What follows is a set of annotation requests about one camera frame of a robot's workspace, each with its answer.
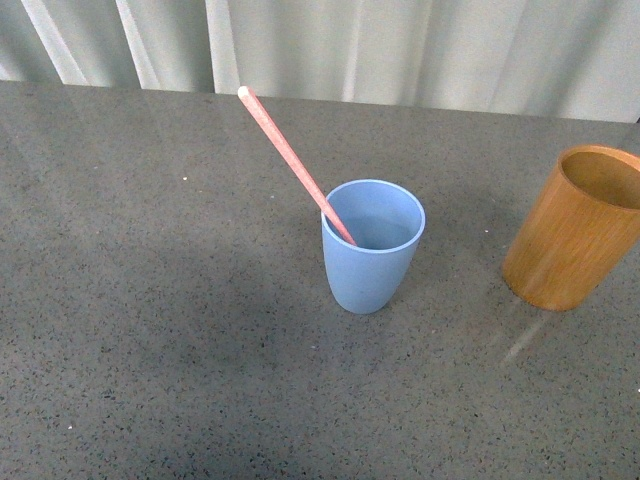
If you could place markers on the blue plastic cup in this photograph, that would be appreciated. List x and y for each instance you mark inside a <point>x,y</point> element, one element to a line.
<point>387,222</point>

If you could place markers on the bamboo chopstick holder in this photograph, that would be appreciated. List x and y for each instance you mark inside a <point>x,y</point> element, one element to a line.
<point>585,219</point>

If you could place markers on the white curtain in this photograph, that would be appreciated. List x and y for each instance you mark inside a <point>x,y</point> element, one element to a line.
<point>571,59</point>

